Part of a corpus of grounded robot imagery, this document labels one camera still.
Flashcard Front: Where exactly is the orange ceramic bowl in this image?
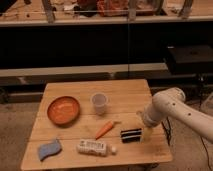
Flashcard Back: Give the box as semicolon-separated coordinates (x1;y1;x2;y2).
47;96;80;125

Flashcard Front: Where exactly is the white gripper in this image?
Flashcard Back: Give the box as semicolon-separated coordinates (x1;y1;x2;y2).
136;108;158;142

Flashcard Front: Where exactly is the orange toy carrot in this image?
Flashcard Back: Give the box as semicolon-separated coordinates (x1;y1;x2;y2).
95;121;114;139

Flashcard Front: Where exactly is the black box on shelf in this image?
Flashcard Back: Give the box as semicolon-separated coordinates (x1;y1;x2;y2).
165;45;213;74

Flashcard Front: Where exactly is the orange clutter on shelf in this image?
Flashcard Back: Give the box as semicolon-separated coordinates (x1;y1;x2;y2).
97;0;128;16

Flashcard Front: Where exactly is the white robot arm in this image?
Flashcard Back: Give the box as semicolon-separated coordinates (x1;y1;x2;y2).
137;87;213;143

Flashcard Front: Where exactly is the translucent white cup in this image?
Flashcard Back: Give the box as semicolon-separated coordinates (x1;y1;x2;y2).
91;93;108;115

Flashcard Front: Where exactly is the blue sponge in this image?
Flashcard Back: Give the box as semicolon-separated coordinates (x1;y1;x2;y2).
37;139;62;161

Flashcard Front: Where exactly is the white glue bottle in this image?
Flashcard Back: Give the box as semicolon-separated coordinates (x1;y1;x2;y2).
76;139;117;157

